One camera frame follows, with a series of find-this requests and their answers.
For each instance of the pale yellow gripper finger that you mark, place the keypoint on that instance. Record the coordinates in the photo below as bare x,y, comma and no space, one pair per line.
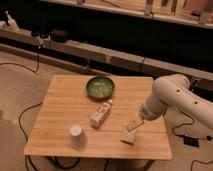
134,123

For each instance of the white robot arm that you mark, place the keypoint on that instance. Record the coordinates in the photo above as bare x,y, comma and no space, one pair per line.
173,90

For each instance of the beige sponge block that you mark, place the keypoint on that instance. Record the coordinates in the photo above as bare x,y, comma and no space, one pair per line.
128,136

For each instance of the white milk carton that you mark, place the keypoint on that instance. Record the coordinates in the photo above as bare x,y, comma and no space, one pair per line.
101,114

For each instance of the green bowl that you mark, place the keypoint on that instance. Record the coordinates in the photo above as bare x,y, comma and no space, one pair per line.
100,87

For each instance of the black power adapter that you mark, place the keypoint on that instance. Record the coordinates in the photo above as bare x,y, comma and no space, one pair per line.
191,141

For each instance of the white paper cup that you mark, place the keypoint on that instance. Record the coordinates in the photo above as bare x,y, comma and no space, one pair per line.
78,138

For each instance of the wooden table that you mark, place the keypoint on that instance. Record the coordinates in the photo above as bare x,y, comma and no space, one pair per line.
66,104

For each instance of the white spray bottle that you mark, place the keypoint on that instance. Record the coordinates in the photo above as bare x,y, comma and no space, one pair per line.
12,22

